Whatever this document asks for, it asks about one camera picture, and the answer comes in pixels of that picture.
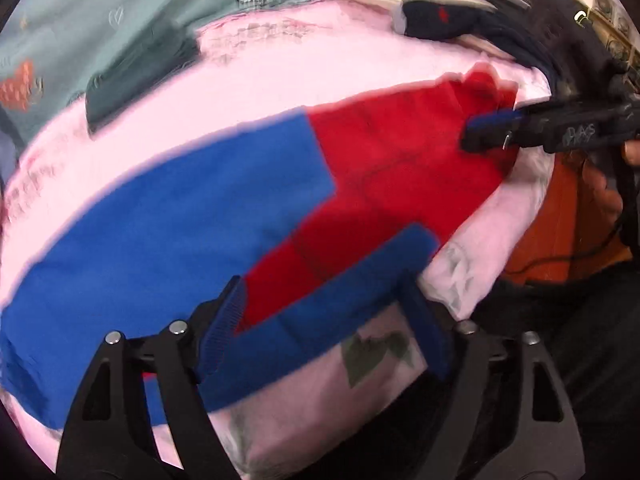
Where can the pink printed blanket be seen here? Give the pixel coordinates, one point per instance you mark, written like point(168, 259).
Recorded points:
point(320, 60)

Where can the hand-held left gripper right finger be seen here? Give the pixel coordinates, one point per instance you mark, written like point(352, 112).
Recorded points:
point(425, 325)

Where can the teal printed bedsheet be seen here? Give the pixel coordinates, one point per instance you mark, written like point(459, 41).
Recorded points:
point(75, 35)

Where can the dark green folded cloth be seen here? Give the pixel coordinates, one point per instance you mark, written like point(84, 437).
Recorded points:
point(142, 72)

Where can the red and blue pants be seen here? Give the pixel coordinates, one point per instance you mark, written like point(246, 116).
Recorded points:
point(240, 205)

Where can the navy folded garment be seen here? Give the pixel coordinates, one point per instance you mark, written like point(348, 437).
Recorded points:
point(445, 17)

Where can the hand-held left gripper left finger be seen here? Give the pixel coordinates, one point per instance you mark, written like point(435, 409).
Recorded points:
point(226, 320)

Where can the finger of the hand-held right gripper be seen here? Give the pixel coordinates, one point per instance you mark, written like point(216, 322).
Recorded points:
point(492, 129)

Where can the dark fuzzy garment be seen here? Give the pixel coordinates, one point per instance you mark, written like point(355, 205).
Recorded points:
point(560, 35)

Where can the person's right hand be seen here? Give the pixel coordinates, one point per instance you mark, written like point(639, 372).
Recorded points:
point(607, 195)

